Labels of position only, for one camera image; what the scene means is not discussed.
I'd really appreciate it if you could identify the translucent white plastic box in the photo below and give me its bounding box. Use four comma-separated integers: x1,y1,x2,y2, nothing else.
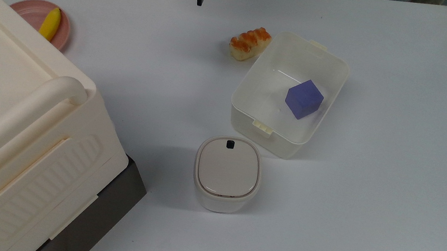
225,26,354,166

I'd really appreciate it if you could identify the large cream storage box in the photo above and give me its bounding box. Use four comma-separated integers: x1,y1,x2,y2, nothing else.
0,0,150,251

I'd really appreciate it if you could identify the toy bread with orange glaze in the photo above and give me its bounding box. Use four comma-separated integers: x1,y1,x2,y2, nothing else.
227,23,274,65

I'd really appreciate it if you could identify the yellow toy banana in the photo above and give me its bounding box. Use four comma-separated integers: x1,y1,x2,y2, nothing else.
37,6,63,43

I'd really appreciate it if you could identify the pink round plate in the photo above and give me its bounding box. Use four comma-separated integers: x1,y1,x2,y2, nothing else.
5,0,75,52

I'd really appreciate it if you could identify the purple cube block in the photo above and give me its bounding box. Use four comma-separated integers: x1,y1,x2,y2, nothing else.
283,77,326,123

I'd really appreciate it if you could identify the small white lidded bin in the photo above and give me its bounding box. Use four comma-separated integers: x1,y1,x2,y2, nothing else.
189,132,267,218

